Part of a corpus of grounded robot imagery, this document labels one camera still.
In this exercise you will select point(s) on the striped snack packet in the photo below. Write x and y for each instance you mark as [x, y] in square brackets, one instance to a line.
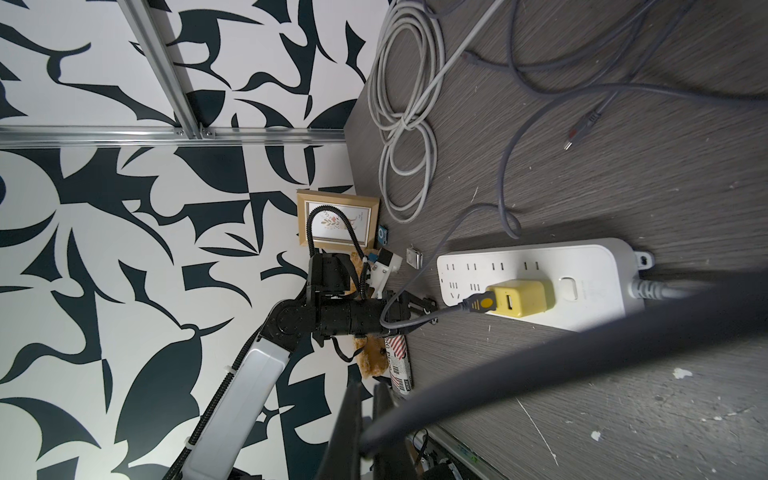
[399, 365]

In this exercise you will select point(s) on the yellow USB wall charger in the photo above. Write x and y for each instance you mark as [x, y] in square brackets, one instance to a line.
[522, 298]

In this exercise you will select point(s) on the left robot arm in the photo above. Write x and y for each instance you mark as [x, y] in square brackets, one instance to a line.
[334, 302]

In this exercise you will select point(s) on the brown teddy bear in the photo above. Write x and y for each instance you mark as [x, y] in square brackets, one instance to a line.
[372, 360]

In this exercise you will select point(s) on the white power strip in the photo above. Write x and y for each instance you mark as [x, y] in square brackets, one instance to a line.
[571, 286]

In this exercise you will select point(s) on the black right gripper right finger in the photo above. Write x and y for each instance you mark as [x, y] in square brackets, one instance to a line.
[391, 459]

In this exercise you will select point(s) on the silver mp3 player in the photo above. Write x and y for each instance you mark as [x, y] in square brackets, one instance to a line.
[414, 258]

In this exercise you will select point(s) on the grey USB cable yellow charger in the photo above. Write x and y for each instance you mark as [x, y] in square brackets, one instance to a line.
[687, 182]

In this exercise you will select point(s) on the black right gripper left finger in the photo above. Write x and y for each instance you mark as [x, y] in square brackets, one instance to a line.
[342, 460]

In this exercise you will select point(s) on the wooden picture frame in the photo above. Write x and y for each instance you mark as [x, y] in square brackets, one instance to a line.
[328, 229]

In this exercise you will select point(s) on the blue mp3 player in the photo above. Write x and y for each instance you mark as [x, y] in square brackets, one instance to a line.
[382, 235]

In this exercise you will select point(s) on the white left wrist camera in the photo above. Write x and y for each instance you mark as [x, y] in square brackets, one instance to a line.
[382, 265]

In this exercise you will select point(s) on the grey USB cable green charger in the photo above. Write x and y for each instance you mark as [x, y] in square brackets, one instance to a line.
[629, 27]

